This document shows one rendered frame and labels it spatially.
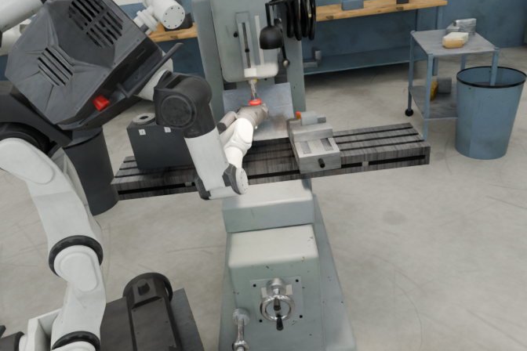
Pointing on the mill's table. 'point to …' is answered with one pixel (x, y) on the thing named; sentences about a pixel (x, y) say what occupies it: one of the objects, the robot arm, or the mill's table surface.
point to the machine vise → (314, 150)
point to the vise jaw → (311, 132)
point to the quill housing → (233, 69)
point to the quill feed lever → (283, 42)
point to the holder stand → (157, 144)
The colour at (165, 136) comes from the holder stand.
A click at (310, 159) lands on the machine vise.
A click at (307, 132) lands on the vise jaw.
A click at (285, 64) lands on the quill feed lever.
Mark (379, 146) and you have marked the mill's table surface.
